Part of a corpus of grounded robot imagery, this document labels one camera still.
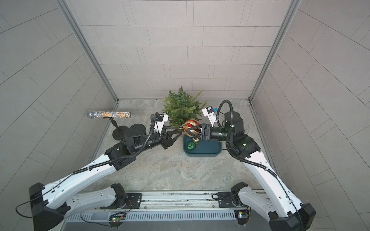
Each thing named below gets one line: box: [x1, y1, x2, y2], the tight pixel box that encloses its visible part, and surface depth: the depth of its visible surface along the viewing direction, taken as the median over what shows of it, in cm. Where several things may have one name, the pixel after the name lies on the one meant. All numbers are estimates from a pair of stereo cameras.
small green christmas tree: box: [162, 86, 207, 129], surface depth 75 cm
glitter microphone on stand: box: [86, 109, 132, 141], surface depth 83 cm
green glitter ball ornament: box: [186, 141, 196, 152], surface depth 88 cm
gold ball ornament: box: [192, 136, 200, 144], surface depth 91 cm
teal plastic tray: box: [183, 134, 223, 157], surface depth 91 cm
